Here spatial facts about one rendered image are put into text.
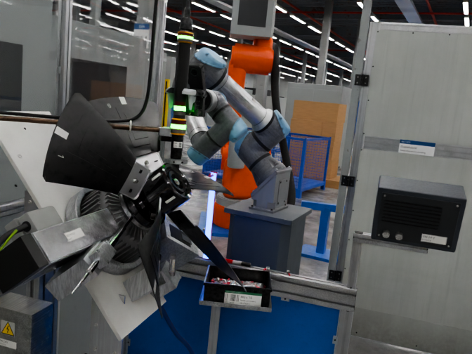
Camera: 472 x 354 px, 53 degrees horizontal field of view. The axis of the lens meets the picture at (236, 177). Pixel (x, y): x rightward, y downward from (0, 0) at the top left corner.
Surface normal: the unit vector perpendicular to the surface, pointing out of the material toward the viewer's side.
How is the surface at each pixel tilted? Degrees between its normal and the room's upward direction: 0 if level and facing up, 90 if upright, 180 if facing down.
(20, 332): 90
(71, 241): 50
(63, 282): 102
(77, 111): 70
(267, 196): 90
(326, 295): 90
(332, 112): 90
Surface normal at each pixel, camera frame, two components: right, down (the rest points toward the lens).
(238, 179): 0.03, 0.16
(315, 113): -0.49, 0.09
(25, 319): -0.29, 0.12
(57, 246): 0.79, -0.53
